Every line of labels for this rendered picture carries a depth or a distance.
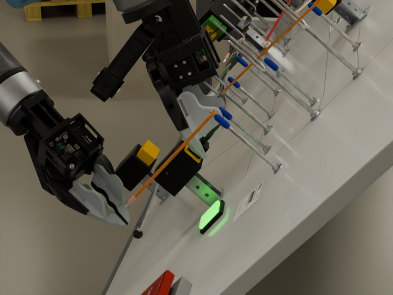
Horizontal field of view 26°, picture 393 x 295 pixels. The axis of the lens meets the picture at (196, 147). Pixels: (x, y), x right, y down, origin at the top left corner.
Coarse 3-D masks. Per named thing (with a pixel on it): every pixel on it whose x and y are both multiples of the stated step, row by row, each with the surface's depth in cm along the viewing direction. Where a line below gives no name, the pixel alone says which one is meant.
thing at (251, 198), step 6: (264, 180) 102; (258, 186) 102; (252, 192) 103; (258, 192) 100; (246, 198) 103; (252, 198) 101; (258, 198) 98; (240, 204) 103; (246, 204) 101; (252, 204) 99; (240, 210) 101; (246, 210) 99; (234, 216) 102
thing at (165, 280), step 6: (168, 270) 95; (162, 276) 95; (168, 276) 95; (174, 276) 95; (156, 282) 95; (162, 282) 93; (168, 282) 94; (150, 288) 96; (156, 288) 93; (162, 288) 92; (168, 288) 93; (144, 294) 96; (150, 294) 93; (156, 294) 91; (162, 294) 92; (168, 294) 94
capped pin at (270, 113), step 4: (228, 80) 123; (232, 80) 123; (236, 84) 123; (240, 88) 124; (244, 92) 124; (248, 92) 124; (248, 96) 124; (252, 96) 124; (252, 100) 124; (256, 100) 124; (260, 104) 124; (264, 108) 124; (268, 112) 124; (272, 112) 124; (268, 116) 125; (272, 116) 124
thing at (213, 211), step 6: (216, 204) 109; (222, 204) 110; (210, 210) 110; (216, 210) 108; (222, 210) 108; (204, 216) 110; (210, 216) 108; (216, 216) 108; (204, 222) 108; (210, 222) 108; (204, 228) 108
